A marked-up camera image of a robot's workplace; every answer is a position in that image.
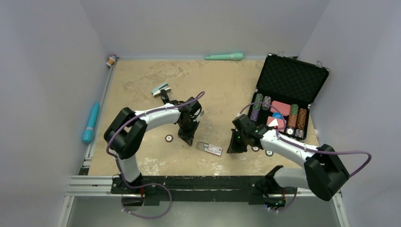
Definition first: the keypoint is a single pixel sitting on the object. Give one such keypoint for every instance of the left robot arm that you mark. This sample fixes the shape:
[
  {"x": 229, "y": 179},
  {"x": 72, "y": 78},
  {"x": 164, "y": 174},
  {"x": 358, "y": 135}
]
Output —
[{"x": 126, "y": 132}]

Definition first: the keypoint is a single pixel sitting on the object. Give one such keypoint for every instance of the green chip stack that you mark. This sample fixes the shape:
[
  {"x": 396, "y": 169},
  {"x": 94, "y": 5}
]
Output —
[{"x": 258, "y": 99}]

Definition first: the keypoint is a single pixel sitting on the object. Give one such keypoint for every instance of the aluminium frame rail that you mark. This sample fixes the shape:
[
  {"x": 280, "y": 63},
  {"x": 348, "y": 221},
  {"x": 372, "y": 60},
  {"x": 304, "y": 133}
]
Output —
[{"x": 99, "y": 186}]

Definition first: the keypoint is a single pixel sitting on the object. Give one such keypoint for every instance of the black poker chip case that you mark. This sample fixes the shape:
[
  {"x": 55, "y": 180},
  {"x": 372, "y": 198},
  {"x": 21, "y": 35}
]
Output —
[{"x": 290, "y": 81}]

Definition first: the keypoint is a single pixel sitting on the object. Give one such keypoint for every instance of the teal cylinder left edge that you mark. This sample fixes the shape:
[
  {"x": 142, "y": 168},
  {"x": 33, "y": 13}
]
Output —
[{"x": 88, "y": 133}]

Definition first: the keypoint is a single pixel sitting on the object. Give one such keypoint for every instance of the brown poker chip left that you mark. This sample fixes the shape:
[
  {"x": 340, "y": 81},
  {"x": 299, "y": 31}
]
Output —
[{"x": 169, "y": 138}]

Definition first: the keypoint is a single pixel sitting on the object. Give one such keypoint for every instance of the brown chip stack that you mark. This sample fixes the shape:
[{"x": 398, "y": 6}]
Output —
[{"x": 301, "y": 119}]

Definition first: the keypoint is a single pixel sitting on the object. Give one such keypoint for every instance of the black stapler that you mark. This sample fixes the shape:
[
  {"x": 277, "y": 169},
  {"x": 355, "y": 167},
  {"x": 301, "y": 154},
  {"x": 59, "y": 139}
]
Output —
[{"x": 164, "y": 95}]

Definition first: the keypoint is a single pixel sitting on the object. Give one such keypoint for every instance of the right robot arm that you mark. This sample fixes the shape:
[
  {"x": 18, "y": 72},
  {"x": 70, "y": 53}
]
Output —
[{"x": 320, "y": 168}]

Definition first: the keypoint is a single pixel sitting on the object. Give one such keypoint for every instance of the purple chip stack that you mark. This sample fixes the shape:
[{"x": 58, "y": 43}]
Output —
[{"x": 254, "y": 114}]

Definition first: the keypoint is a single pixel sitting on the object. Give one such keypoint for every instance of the green poker chip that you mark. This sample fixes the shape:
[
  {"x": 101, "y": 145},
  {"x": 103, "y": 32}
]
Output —
[{"x": 269, "y": 153}]

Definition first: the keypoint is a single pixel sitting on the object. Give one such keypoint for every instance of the green microphone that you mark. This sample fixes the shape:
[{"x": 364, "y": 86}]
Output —
[{"x": 225, "y": 57}]

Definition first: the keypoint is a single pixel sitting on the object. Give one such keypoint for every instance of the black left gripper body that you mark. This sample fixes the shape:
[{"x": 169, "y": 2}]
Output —
[{"x": 189, "y": 121}]

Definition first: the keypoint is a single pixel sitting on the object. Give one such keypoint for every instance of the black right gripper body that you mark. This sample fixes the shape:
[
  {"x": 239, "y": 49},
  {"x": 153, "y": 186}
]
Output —
[{"x": 243, "y": 135}]

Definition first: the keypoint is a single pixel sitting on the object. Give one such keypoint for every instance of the pink card box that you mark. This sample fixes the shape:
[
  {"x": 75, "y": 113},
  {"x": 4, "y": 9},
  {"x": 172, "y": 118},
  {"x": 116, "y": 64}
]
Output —
[{"x": 283, "y": 108}]

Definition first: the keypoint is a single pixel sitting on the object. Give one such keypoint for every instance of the small orange figurine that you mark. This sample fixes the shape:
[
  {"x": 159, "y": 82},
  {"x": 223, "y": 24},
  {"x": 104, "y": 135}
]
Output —
[{"x": 112, "y": 59}]

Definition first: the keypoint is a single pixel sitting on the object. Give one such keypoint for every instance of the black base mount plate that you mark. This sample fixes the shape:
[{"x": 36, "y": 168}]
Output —
[{"x": 254, "y": 190}]

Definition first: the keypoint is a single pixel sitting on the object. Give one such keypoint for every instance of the staple box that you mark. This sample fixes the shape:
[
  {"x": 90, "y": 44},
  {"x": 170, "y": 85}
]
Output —
[{"x": 212, "y": 149}]

